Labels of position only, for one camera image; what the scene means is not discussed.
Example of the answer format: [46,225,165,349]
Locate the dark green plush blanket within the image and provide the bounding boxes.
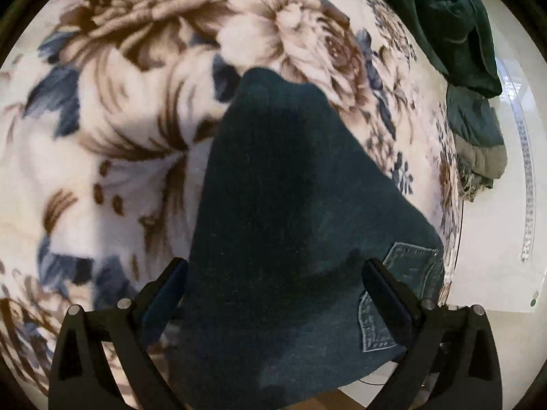
[341,0,503,98]

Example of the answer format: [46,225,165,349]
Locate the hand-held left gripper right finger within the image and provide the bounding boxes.
[361,257,503,410]

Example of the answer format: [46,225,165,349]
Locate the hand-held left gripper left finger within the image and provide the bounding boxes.
[48,257,189,410]

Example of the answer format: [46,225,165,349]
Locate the floral blanket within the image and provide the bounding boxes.
[0,0,465,399]

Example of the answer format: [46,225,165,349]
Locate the grey-green fringed cloth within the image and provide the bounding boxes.
[454,134,509,201]

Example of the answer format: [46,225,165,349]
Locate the dark blue jeans pants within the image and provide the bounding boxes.
[173,67,448,409]

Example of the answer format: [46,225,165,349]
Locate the blue cloth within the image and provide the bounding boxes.
[445,84,507,151]

